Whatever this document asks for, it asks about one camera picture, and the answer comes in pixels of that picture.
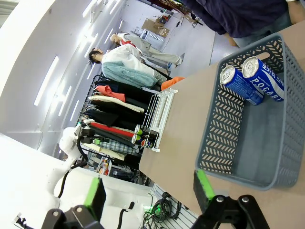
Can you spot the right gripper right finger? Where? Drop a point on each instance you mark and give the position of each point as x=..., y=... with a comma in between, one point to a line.
x=202, y=188

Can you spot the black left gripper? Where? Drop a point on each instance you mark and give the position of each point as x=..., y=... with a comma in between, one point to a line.
x=86, y=136

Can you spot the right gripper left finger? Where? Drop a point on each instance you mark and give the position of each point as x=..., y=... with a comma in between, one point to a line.
x=96, y=198

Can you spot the grey plastic woven basket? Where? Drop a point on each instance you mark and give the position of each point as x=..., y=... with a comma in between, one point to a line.
x=262, y=143

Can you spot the blue Pocari Sweat can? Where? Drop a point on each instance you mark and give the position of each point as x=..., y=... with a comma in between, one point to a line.
x=243, y=87
x=267, y=80

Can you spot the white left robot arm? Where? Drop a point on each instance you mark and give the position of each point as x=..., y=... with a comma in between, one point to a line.
x=69, y=148

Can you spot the person's right hand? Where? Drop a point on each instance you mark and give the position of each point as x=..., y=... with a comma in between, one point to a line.
x=232, y=40

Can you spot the person's left hand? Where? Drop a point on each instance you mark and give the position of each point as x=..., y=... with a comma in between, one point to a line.
x=297, y=10

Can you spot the red hanging garment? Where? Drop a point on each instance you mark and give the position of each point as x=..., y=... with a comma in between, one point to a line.
x=112, y=128

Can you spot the plaid hanging garment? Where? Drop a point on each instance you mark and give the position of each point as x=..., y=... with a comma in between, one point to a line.
x=116, y=146

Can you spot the cream hanging garment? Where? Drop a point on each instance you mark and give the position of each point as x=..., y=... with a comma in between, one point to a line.
x=114, y=102

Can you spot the coral hanging garment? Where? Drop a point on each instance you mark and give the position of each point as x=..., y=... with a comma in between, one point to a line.
x=109, y=92

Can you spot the black hanging garments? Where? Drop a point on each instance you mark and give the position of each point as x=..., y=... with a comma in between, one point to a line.
x=133, y=91

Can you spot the mannequin in white teal clothes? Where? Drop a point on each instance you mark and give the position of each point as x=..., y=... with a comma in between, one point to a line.
x=124, y=66

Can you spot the orange cloth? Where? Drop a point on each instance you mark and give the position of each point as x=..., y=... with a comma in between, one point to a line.
x=171, y=83

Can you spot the mannequin in grey coat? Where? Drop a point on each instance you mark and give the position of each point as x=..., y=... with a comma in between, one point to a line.
x=152, y=52

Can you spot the brown cardboard box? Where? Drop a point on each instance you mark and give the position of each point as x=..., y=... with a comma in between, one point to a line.
x=162, y=29
x=149, y=23

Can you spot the person in navy jacket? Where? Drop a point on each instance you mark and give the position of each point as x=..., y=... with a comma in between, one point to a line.
x=238, y=16

